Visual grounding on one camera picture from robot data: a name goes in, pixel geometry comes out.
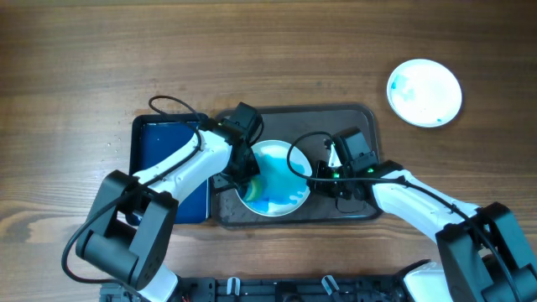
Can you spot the white plate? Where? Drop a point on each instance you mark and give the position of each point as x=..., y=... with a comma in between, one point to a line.
x=424, y=93
x=284, y=192

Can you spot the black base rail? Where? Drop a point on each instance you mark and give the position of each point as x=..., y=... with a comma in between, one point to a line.
x=362, y=288

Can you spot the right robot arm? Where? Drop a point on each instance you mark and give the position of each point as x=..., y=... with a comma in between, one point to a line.
x=484, y=253

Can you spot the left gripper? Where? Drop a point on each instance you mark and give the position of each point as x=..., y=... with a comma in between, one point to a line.
x=252, y=169

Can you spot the black water basin tray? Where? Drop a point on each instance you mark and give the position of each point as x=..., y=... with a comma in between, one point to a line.
x=154, y=138

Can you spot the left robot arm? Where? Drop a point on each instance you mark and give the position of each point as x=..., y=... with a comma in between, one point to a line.
x=127, y=231

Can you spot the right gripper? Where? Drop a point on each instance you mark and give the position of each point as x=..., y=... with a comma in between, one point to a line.
x=320, y=180

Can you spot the green yellow sponge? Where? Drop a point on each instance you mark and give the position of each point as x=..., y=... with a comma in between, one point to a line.
x=253, y=189

